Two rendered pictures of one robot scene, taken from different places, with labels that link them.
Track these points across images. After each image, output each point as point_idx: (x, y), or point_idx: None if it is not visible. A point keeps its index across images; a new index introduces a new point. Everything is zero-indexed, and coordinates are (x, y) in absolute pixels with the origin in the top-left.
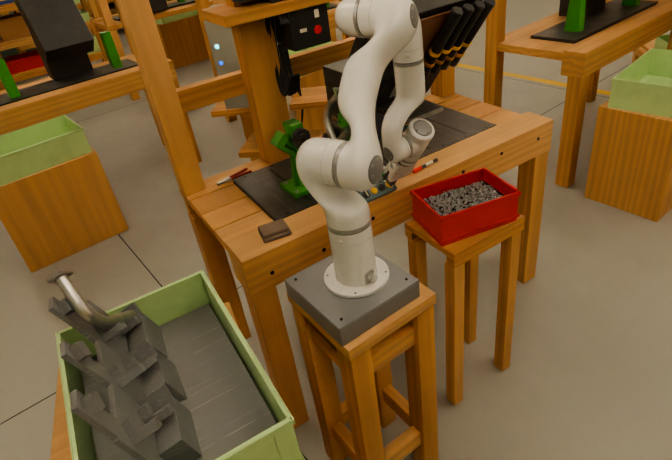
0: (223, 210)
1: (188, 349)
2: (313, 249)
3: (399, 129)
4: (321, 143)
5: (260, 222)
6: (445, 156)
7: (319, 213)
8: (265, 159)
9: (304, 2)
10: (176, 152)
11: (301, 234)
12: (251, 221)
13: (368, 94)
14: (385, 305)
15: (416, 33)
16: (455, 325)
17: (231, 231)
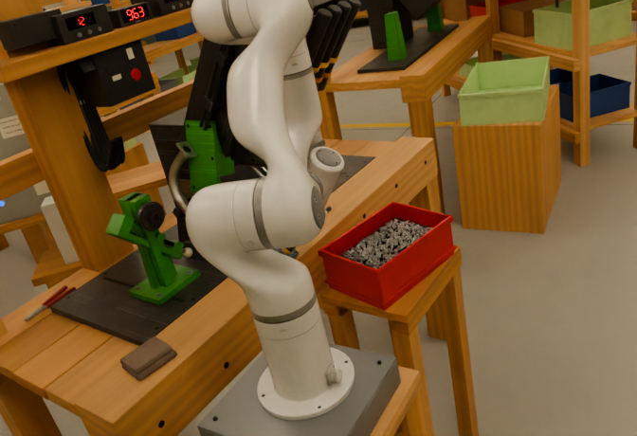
0: (48, 354)
1: None
2: (212, 369)
3: (303, 162)
4: (225, 189)
5: (118, 354)
6: (336, 202)
7: (206, 314)
8: (91, 267)
9: (112, 40)
10: None
11: (191, 351)
12: (102, 356)
13: (276, 106)
14: (369, 409)
15: None
16: (423, 413)
17: (74, 381)
